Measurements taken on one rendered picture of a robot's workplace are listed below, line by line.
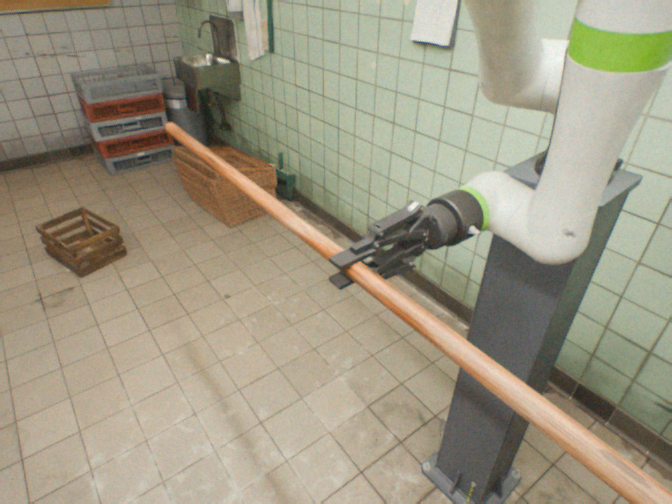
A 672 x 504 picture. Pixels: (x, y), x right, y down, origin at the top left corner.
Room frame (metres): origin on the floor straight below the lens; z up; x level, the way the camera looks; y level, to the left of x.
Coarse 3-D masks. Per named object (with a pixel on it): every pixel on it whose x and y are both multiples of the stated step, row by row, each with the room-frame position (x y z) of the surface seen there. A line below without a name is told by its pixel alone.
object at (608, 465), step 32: (256, 192) 0.76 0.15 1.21; (288, 224) 0.66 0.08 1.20; (384, 288) 0.47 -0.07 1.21; (416, 320) 0.41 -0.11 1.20; (448, 352) 0.36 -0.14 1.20; (480, 352) 0.35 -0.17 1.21; (512, 384) 0.30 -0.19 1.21; (544, 416) 0.27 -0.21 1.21; (576, 448) 0.24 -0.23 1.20; (608, 448) 0.23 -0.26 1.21; (608, 480) 0.21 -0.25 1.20; (640, 480) 0.20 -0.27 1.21
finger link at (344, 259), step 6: (342, 252) 0.54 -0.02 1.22; (348, 252) 0.54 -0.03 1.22; (366, 252) 0.54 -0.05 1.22; (372, 252) 0.54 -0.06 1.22; (330, 258) 0.53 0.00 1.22; (336, 258) 0.53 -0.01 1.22; (342, 258) 0.53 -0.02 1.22; (348, 258) 0.53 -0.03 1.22; (354, 258) 0.53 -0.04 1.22; (360, 258) 0.53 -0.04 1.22; (366, 258) 0.54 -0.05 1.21; (336, 264) 0.51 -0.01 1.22; (342, 264) 0.51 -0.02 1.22; (348, 264) 0.52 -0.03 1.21
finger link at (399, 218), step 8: (416, 208) 0.61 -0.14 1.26; (392, 216) 0.59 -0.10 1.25; (400, 216) 0.59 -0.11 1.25; (408, 216) 0.59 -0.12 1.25; (416, 216) 0.60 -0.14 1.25; (376, 224) 0.58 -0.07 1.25; (384, 224) 0.57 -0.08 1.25; (392, 224) 0.57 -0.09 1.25; (400, 224) 0.58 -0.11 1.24; (376, 232) 0.56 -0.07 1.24; (384, 232) 0.56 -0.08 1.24
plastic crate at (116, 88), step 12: (84, 72) 3.79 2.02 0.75; (96, 72) 3.84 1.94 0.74; (108, 72) 3.89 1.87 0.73; (120, 72) 3.95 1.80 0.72; (132, 72) 4.01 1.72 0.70; (144, 72) 4.06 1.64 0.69; (156, 72) 3.82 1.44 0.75; (84, 84) 3.42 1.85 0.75; (96, 84) 3.47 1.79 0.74; (108, 84) 3.52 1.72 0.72; (120, 84) 3.93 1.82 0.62; (132, 84) 3.62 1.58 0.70; (144, 84) 3.68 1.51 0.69; (156, 84) 3.91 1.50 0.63; (84, 96) 3.42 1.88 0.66; (96, 96) 3.46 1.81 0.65; (108, 96) 3.51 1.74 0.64; (120, 96) 3.56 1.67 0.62; (132, 96) 3.62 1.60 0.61
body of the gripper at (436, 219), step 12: (432, 204) 0.67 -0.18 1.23; (420, 216) 0.62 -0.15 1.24; (432, 216) 0.63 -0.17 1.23; (444, 216) 0.63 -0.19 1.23; (408, 228) 0.61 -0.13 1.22; (420, 228) 0.61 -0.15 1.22; (432, 228) 0.63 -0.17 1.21; (444, 228) 0.62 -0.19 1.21; (456, 228) 0.63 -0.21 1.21; (420, 240) 0.61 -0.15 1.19; (432, 240) 0.62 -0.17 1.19; (444, 240) 0.61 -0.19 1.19; (420, 252) 0.62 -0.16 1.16
